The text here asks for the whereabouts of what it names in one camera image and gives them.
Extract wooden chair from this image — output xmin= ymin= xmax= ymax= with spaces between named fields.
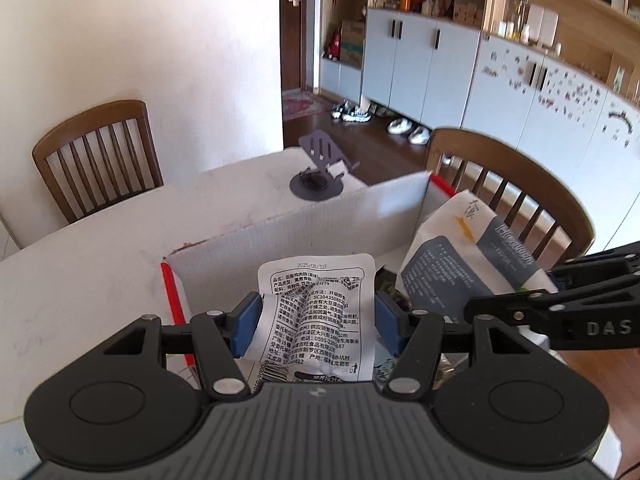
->
xmin=32 ymin=100 xmax=165 ymax=225
xmin=425 ymin=128 xmax=597 ymax=272

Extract grey phone stand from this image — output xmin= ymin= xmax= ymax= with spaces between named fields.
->
xmin=290 ymin=131 xmax=361 ymax=201

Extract brown door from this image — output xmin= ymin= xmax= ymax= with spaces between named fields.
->
xmin=280 ymin=0 xmax=322 ymax=92

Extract red cardboard box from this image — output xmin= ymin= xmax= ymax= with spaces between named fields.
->
xmin=161 ymin=170 xmax=566 ymax=392

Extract black white sneakers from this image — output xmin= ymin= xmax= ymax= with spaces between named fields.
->
xmin=331 ymin=101 xmax=372 ymax=123

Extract white blue patterned desktop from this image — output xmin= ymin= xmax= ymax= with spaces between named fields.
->
xmin=0 ymin=147 xmax=623 ymax=480

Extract white wooden wall cabinet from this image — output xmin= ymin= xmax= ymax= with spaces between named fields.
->
xmin=310 ymin=0 xmax=640 ymax=256

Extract white printed sachet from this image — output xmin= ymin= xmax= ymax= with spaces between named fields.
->
xmin=257 ymin=252 xmax=377 ymax=384

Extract grey white tissue pack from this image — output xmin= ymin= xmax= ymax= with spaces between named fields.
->
xmin=400 ymin=189 xmax=559 ymax=327

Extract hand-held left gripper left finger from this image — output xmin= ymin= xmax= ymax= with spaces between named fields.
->
xmin=102 ymin=292 xmax=264 ymax=402

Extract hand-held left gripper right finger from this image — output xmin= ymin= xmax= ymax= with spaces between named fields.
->
xmin=375 ymin=292 xmax=535 ymax=402

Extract patterned floor rug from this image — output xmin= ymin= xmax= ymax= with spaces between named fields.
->
xmin=282 ymin=91 xmax=334 ymax=121

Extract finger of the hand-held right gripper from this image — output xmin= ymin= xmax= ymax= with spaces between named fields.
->
xmin=464 ymin=272 xmax=640 ymax=323
xmin=547 ymin=241 xmax=640 ymax=288

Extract brown cardboard carton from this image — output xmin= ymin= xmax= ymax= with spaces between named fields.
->
xmin=340 ymin=20 xmax=366 ymax=66

